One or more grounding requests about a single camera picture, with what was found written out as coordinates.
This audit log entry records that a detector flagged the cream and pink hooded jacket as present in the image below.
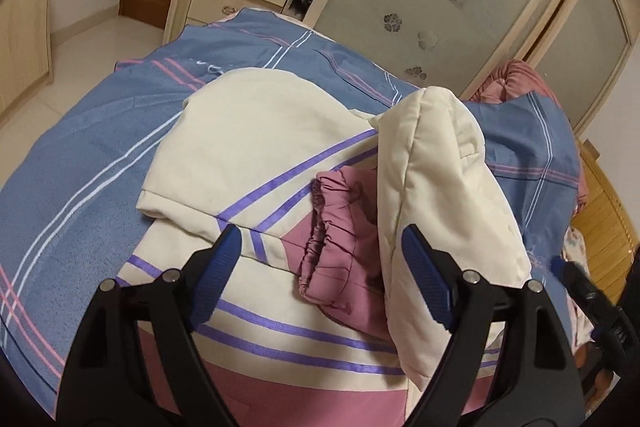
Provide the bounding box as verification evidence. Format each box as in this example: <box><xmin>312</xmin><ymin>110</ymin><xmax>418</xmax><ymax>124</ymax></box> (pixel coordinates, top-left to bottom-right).
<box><xmin>118</xmin><ymin>68</ymin><xmax>530</xmax><ymax>426</ymax></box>

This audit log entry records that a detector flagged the floral pillow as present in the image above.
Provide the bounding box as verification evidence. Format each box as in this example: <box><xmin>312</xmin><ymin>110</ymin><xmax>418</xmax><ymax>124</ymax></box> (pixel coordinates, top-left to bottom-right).
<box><xmin>562</xmin><ymin>227</ymin><xmax>593</xmax><ymax>352</ymax></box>

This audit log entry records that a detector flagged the blue striped bed sheet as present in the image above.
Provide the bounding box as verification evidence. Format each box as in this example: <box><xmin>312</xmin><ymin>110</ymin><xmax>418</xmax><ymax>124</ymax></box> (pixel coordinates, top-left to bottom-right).
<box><xmin>1</xmin><ymin>9</ymin><xmax>578</xmax><ymax>418</ymax></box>

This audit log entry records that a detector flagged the light wood shelf cabinet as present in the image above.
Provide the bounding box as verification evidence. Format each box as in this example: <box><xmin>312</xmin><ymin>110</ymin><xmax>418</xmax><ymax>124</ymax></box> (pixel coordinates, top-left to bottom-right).
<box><xmin>0</xmin><ymin>0</ymin><xmax>52</xmax><ymax>121</ymax></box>

